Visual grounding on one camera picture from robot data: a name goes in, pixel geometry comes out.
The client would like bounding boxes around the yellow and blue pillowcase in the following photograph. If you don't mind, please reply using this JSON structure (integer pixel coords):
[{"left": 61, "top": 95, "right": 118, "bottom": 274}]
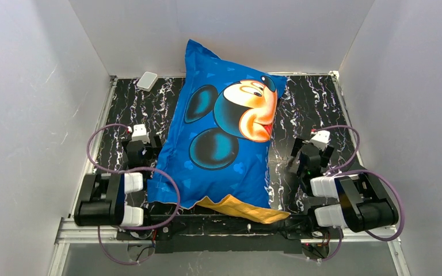
[{"left": 147, "top": 40, "right": 289, "bottom": 224}]

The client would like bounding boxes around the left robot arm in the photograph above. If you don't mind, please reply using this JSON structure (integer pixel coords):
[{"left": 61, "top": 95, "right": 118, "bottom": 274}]
[{"left": 74, "top": 124, "right": 162, "bottom": 228}]

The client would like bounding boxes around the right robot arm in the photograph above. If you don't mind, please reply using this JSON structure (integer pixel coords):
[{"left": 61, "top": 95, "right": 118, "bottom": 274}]
[{"left": 286, "top": 129, "right": 405, "bottom": 240}]

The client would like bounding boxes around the small white box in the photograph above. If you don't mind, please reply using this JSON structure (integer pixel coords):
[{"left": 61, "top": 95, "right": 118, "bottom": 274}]
[{"left": 136, "top": 71, "right": 158, "bottom": 91}]

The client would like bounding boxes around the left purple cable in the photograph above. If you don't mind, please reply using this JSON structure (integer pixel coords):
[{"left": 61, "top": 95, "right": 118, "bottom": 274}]
[{"left": 86, "top": 122, "right": 182, "bottom": 266}]

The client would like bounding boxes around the purple cable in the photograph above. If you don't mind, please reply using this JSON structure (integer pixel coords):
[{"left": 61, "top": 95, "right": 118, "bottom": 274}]
[
  {"left": 86, "top": 122, "right": 182, "bottom": 266},
  {"left": 311, "top": 125, "right": 406, "bottom": 263}
]

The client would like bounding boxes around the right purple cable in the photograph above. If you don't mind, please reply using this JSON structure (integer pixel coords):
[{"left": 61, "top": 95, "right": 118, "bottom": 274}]
[{"left": 311, "top": 125, "right": 406, "bottom": 263}]

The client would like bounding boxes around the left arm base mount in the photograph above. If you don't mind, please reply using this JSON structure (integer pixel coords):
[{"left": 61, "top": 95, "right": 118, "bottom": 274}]
[{"left": 113, "top": 214, "right": 174, "bottom": 241}]

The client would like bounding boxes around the aluminium frame rail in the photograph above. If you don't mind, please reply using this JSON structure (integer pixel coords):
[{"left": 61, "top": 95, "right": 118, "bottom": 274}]
[{"left": 47, "top": 76, "right": 119, "bottom": 276}]

